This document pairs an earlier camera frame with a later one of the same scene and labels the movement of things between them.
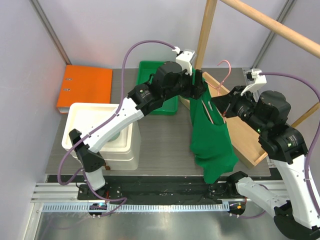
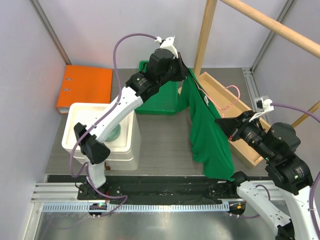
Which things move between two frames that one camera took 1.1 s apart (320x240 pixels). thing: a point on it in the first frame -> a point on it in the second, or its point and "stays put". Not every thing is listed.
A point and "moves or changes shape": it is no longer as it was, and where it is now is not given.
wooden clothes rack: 246,140 stays put
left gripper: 194,91 -> 182,70
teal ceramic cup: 114,137 stays put
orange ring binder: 84,84 stays put
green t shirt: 210,141 moves or changes shape
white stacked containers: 123,153 stays put
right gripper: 226,104 -> 233,127
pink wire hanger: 219,85 moves or changes shape
